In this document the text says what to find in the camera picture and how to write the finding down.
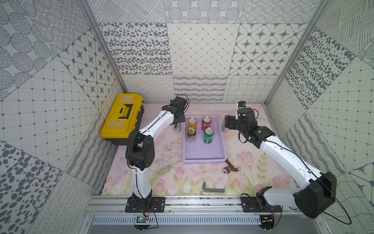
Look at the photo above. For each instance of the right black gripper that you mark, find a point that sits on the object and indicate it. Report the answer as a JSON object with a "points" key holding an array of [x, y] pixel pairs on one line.
{"points": [[230, 120]]}

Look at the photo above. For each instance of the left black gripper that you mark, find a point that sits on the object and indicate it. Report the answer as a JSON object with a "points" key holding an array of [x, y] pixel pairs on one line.
{"points": [[178, 118]]}

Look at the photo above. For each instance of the orange soda can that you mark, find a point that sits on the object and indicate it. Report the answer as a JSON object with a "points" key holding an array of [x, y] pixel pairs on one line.
{"points": [[192, 122]]}

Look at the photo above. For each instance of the green and gold beer can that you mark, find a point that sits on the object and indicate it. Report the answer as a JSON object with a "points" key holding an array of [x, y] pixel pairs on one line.
{"points": [[191, 134]]}

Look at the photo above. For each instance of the red cola can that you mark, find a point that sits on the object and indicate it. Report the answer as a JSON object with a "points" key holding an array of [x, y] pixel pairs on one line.
{"points": [[206, 123]]}

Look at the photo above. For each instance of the green sprite can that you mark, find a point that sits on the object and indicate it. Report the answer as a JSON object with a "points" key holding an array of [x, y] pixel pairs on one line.
{"points": [[208, 135]]}

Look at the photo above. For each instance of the purple perforated plastic basket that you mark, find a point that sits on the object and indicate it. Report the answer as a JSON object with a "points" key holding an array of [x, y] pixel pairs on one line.
{"points": [[198, 152]]}

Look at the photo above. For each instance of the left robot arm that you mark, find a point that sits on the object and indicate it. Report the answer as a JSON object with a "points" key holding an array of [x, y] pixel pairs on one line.
{"points": [[140, 153]]}

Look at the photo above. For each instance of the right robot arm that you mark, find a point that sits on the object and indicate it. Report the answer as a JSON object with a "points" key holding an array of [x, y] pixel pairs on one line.
{"points": [[316, 191]]}

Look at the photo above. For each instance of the yellow and black toolbox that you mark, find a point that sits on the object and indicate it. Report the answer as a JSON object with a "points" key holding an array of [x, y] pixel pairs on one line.
{"points": [[124, 118]]}

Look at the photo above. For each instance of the brown pipe fitting tool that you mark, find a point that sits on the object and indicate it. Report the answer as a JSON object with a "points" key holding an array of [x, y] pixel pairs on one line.
{"points": [[230, 168]]}

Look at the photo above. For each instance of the right black controller box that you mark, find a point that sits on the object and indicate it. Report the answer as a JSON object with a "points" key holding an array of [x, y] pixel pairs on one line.
{"points": [[267, 222]]}

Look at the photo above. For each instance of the left green circuit board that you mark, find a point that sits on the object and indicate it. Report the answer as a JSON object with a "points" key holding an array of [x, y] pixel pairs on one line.
{"points": [[142, 223]]}

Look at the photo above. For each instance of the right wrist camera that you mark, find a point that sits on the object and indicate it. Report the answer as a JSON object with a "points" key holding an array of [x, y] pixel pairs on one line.
{"points": [[241, 107]]}

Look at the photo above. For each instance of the grey metal angle bracket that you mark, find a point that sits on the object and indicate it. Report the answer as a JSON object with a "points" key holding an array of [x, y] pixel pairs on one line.
{"points": [[211, 190]]}

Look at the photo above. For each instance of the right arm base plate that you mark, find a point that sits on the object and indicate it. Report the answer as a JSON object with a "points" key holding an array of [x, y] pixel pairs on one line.
{"points": [[257, 205]]}

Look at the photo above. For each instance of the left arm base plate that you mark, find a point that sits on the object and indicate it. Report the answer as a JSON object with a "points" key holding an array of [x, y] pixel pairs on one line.
{"points": [[139, 205]]}

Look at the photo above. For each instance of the aluminium mounting rail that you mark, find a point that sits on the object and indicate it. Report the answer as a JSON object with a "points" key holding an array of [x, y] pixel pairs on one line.
{"points": [[183, 205]]}

